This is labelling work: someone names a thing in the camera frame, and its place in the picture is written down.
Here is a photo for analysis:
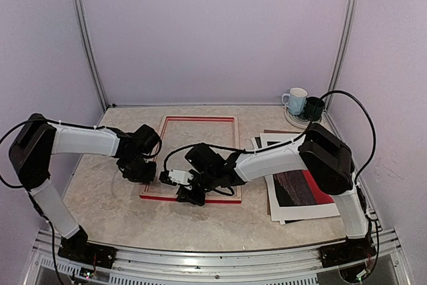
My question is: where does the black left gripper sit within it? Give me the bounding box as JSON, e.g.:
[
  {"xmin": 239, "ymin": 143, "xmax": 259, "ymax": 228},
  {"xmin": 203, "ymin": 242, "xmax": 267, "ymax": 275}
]
[{"xmin": 121, "ymin": 154, "xmax": 157, "ymax": 185}]

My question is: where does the red wooden picture frame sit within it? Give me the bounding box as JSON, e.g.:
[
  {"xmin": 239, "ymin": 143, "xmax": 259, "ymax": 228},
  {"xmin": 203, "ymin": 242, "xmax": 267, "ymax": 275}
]
[{"xmin": 139, "ymin": 115, "xmax": 242, "ymax": 204}]

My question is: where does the red sunset photo white border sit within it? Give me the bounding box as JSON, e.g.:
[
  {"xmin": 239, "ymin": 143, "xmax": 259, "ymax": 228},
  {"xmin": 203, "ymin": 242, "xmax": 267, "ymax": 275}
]
[{"xmin": 258, "ymin": 132, "xmax": 341, "ymax": 222}]

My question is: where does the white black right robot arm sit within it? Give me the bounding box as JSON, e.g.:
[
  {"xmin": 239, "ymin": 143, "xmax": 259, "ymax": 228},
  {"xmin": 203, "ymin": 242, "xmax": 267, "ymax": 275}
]
[{"xmin": 168, "ymin": 123, "xmax": 371, "ymax": 261}]

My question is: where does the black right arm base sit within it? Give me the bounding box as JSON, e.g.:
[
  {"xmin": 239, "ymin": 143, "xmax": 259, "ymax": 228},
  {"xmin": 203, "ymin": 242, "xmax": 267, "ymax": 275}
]
[{"xmin": 319, "ymin": 233, "xmax": 379, "ymax": 268}]

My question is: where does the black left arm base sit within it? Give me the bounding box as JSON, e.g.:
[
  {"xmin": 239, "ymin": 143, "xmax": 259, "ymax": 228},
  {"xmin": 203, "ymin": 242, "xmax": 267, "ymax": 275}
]
[{"xmin": 58, "ymin": 238, "xmax": 117, "ymax": 269}]

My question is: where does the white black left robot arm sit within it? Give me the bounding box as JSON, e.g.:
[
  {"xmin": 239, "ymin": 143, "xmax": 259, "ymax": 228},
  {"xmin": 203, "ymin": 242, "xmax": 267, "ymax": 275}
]
[{"xmin": 8, "ymin": 113, "xmax": 162, "ymax": 262}]

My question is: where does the white plate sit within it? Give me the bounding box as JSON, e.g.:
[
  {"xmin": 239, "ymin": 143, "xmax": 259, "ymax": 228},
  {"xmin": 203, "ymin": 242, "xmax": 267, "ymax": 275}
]
[{"xmin": 284, "ymin": 107, "xmax": 310, "ymax": 129}]

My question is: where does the light blue mug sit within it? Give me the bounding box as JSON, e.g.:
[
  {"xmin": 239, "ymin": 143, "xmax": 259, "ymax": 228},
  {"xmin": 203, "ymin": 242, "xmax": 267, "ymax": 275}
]
[{"xmin": 281, "ymin": 87, "xmax": 308, "ymax": 115}]

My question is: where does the dark green mug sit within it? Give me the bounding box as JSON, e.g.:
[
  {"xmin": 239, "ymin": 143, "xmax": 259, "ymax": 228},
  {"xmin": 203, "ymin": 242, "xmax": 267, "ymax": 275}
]
[{"xmin": 303, "ymin": 97, "xmax": 325, "ymax": 121}]

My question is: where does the brown frame backing board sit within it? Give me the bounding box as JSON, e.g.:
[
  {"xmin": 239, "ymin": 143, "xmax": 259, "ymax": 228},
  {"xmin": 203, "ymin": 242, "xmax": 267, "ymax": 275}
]
[{"xmin": 263, "ymin": 129, "xmax": 300, "ymax": 217}]

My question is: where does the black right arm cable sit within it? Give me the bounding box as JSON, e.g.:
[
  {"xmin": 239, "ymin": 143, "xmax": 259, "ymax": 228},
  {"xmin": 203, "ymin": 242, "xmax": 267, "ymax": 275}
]
[{"xmin": 163, "ymin": 89, "xmax": 380, "ymax": 259}]

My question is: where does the aluminium front rail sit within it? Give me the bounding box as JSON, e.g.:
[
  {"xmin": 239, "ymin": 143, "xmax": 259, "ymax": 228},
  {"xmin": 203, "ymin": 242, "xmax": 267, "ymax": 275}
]
[{"xmin": 25, "ymin": 230, "xmax": 411, "ymax": 285}]

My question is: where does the left aluminium corner post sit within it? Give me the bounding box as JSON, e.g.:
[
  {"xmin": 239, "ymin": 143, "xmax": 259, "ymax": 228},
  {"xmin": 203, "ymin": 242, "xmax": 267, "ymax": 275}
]
[{"xmin": 71, "ymin": 0, "xmax": 109, "ymax": 112}]

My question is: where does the aluminium corner post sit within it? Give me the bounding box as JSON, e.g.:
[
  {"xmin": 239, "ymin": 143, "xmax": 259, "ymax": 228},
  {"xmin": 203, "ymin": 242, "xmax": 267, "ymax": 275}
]
[
  {"xmin": 71, "ymin": 0, "xmax": 109, "ymax": 112},
  {"xmin": 328, "ymin": 0, "xmax": 358, "ymax": 91}
]

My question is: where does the right aluminium corner post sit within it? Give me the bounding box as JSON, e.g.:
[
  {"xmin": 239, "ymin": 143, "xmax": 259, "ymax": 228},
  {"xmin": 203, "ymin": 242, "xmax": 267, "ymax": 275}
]
[{"xmin": 328, "ymin": 0, "xmax": 358, "ymax": 91}]

